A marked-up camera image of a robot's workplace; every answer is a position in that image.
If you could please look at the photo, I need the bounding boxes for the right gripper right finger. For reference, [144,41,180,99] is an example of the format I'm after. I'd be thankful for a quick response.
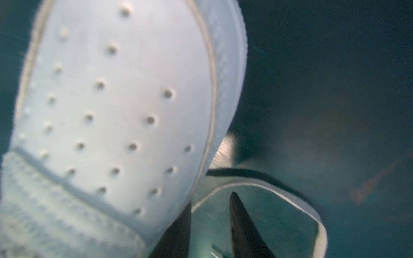
[229,192,275,258]

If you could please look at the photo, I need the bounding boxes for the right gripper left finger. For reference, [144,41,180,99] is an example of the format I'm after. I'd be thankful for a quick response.
[149,203,191,258]

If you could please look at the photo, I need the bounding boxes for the white sneaker shoe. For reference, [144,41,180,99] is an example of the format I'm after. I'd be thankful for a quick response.
[1,1,247,258]

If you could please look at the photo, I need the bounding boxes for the green table mat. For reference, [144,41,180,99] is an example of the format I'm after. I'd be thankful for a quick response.
[1,1,413,258]

